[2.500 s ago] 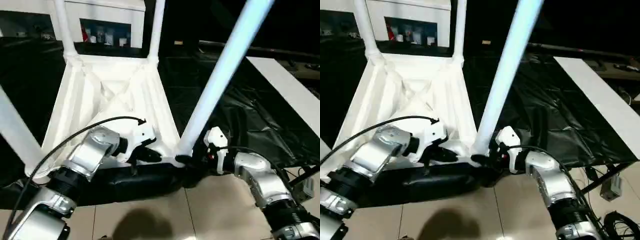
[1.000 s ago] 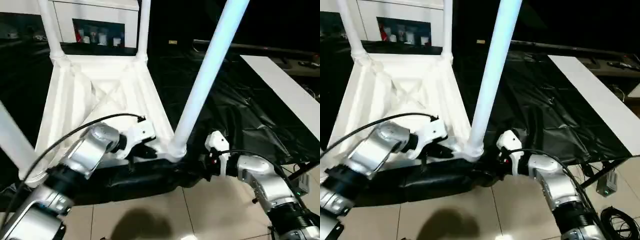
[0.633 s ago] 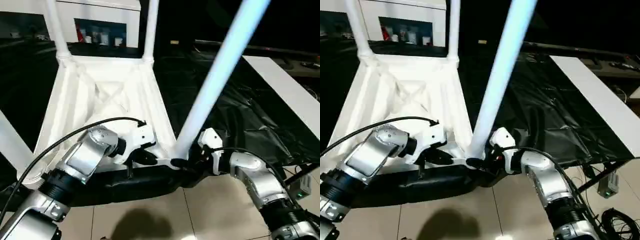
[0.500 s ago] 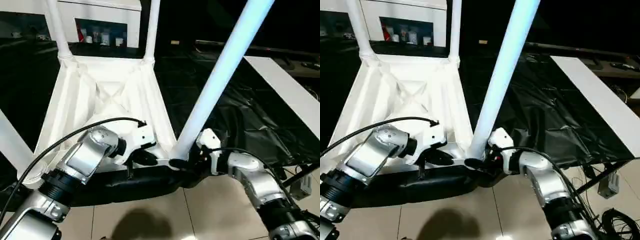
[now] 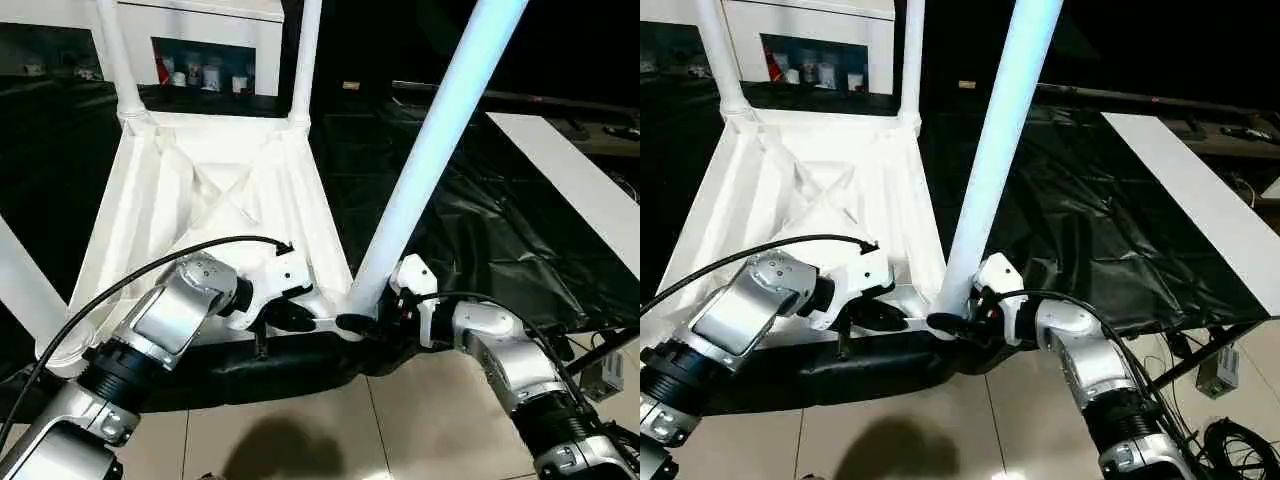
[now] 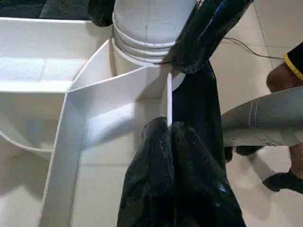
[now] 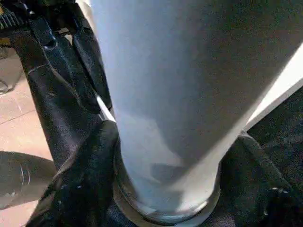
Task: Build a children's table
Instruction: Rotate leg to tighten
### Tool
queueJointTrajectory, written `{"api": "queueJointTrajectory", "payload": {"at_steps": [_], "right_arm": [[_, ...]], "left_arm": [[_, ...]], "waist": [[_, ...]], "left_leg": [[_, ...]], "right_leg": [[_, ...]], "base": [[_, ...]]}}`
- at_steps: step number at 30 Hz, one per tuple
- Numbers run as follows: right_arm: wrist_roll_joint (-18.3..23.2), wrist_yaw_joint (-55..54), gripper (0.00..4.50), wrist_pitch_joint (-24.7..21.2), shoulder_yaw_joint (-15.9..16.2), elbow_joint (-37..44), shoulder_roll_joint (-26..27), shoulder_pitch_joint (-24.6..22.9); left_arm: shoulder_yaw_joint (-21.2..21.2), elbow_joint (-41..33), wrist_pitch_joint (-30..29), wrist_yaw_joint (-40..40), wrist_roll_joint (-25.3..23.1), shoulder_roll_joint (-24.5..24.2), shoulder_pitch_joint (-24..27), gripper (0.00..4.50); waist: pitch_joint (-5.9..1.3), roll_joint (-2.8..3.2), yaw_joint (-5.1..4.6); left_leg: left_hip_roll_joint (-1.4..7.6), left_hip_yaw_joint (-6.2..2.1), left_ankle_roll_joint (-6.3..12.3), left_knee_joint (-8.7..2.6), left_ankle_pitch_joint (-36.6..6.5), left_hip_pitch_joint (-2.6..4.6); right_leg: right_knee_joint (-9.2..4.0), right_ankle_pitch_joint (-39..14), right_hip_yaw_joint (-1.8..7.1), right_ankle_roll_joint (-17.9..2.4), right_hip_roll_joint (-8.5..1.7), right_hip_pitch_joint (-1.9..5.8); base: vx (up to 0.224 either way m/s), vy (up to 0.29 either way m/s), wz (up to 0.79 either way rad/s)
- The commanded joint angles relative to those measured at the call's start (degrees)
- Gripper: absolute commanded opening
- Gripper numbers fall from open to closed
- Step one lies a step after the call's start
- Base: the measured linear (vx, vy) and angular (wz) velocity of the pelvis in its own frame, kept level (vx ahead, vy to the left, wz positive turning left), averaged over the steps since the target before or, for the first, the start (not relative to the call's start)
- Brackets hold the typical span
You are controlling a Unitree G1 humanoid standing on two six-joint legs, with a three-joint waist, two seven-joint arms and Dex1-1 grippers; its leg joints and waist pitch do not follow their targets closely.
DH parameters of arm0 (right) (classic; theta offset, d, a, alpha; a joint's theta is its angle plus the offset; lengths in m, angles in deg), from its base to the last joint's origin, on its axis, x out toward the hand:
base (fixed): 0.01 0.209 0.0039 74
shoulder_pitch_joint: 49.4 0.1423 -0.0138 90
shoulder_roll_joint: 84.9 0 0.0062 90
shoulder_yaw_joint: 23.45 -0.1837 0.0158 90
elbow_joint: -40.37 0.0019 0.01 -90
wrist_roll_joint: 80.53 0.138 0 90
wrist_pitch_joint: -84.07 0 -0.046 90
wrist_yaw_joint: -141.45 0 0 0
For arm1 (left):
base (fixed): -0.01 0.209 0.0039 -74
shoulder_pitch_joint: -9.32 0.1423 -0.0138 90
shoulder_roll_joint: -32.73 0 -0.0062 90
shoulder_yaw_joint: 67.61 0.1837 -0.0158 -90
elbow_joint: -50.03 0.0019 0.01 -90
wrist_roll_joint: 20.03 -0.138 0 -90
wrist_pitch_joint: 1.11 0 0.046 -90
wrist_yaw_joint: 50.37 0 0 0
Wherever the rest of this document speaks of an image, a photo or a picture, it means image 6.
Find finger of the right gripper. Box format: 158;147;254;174
88;0;116;28
170;0;254;74

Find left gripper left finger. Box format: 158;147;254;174
117;117;177;227

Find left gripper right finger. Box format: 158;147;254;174
170;122;248;227

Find white plastic table leg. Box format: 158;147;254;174
112;0;197;67

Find white plastic table top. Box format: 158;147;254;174
0;16;188;227

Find dark robot right foot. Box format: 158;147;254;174
223;145;265;164

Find black plastic mat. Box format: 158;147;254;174
0;0;229;180

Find person's black shoe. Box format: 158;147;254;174
262;169;303;192

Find person's bare leg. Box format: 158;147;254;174
266;61;303;177

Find black shorts with yellow trim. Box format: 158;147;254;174
283;42;303;80

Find thin black floor cable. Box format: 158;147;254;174
222;36;286;60

